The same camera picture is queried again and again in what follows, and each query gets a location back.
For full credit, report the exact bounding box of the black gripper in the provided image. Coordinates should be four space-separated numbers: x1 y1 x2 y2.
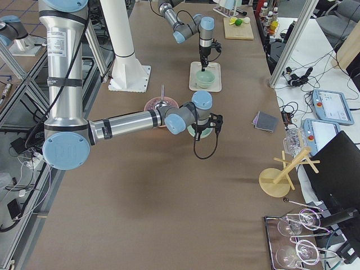
193 113 223 141
199 40 222 71

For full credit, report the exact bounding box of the green bowl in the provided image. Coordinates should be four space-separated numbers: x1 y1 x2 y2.
196 70 215 79
196 78 215 89
187 125 213 139

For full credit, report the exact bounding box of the cream rectangular tray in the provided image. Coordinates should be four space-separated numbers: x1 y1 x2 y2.
189 61 222 92

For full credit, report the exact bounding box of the green bowl on tray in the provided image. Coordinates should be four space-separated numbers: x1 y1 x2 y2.
196 78 215 89

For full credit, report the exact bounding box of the pink bowl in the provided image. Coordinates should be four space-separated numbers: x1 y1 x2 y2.
144 96 179 116

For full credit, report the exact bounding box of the metal ladle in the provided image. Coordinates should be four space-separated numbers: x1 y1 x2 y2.
154 84 169 109

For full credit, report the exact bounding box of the lemon slice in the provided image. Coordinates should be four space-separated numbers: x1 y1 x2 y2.
229 17 237 25

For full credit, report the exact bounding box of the wooden cutting board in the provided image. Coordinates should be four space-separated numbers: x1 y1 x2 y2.
223 17 254 41

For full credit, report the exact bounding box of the green lime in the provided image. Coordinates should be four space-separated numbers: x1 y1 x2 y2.
234 19 243 26

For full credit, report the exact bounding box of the white garlic bulb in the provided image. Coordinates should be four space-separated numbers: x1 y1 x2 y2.
243 17 250 24

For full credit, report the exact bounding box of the grey folded cloth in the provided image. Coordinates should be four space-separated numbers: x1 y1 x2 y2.
252 111 279 133

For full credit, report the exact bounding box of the wooden mug tree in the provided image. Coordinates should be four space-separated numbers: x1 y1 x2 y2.
259 134 320 197

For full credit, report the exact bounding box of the teach pendant near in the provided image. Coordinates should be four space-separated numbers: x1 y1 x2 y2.
302 118 341 156

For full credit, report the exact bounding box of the teach pendant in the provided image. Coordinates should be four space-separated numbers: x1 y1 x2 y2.
302 118 341 156
312 89 354 125

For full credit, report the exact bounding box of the teach pendant far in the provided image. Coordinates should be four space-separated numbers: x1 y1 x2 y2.
312 89 354 125

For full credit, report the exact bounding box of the wine glass upper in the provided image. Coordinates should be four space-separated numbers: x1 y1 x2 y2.
277 208 320 237

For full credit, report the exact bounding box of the wine glass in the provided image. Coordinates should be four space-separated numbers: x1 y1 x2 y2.
276 240 320 269
277 208 320 237

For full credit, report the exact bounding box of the black monitor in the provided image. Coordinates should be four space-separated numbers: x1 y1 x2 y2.
304 131 359 241

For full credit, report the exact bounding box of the wine glass lower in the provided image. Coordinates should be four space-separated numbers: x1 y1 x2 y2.
276 240 320 269

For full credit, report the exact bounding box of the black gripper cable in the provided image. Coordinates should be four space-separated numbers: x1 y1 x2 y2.
192 129 219 160

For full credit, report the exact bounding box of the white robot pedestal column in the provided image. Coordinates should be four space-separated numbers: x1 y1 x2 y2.
101 0 151 93

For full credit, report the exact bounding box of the aluminium frame post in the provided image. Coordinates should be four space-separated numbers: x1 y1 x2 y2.
268 0 318 88

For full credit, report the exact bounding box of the wire glass rack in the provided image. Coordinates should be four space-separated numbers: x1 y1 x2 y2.
264 206 337 269

